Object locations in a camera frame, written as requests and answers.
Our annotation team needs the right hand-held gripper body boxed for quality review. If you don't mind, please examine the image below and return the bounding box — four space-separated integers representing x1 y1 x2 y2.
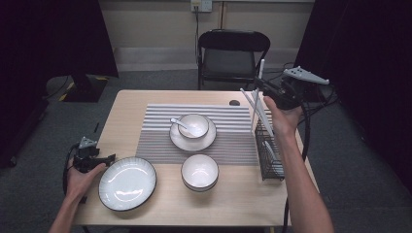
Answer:
274 65 331 112

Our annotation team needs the black wire basket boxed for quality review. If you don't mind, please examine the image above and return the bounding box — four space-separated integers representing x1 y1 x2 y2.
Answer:
254 109 287 182

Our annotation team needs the white wall socket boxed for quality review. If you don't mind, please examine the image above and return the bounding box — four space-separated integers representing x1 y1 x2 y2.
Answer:
189 0 214 14

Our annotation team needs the black folding chair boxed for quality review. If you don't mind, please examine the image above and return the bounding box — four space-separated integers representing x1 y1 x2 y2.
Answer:
196 28 272 91

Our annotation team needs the grey round floor base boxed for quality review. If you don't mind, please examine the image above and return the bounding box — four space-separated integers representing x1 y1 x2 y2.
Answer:
45 75 78 100

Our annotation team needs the person's right hand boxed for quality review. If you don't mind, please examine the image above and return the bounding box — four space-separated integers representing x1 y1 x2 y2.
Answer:
262 96 304 139

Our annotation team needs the white bowl with black rim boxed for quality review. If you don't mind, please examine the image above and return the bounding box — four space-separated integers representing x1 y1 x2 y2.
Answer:
183 182 219 193
180 153 221 189
177 113 211 141

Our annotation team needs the person's left hand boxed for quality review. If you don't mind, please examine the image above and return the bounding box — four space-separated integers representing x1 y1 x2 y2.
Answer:
65 161 108 204

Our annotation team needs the white ceramic spoon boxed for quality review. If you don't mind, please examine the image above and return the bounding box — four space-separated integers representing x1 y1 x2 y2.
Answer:
170 116 204 137
263 140 286 178

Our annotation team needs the black floor cable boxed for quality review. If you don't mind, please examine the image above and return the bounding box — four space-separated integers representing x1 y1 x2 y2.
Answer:
263 61 294 82
305 84 340 125

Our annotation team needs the grey white striped placemat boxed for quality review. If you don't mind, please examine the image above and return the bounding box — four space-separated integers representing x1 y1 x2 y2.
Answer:
135 103 259 167

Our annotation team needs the black wall socket cable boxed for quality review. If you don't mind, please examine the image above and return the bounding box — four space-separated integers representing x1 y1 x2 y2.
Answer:
193 5 201 64

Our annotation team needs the black curtain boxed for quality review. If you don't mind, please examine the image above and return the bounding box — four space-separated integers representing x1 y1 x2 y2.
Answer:
0 0 120 169
290 0 412 192

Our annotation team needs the white plate with black rim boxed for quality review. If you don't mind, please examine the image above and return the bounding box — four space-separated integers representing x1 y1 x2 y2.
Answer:
97 156 158 213
169 115 218 152

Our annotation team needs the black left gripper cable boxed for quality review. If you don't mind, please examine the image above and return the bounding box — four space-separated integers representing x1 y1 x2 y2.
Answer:
62 143 81 196

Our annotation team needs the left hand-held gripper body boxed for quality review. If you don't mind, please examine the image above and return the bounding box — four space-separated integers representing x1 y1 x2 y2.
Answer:
73 136 100 174

